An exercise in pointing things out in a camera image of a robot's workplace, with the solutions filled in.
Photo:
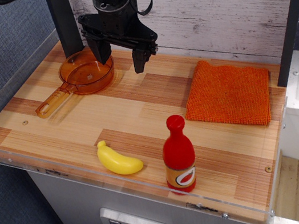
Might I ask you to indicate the clear acrylic table guard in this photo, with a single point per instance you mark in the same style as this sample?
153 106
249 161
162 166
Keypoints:
235 164

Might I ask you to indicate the dark vertical post left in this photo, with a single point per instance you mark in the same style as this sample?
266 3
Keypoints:
65 25

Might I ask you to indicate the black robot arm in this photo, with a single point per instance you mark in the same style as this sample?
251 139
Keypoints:
144 7

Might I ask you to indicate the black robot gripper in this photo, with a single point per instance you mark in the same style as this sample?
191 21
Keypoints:
121 27

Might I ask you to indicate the grey toy fridge cabinet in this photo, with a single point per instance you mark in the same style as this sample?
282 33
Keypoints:
84 203

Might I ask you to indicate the orange knitted cloth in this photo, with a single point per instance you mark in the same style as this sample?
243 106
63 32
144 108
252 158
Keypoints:
229 94

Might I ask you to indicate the dark vertical post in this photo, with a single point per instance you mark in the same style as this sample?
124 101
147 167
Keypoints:
65 25
289 40

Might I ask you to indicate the dark vertical post right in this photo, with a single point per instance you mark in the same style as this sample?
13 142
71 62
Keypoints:
289 40

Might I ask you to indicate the orange transparent plastic pan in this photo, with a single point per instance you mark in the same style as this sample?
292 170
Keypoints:
80 74

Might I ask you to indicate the yellow toy banana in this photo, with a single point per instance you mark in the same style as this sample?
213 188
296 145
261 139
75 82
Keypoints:
116 162

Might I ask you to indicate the red toy sauce bottle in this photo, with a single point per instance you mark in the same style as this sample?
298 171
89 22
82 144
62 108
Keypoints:
179 157

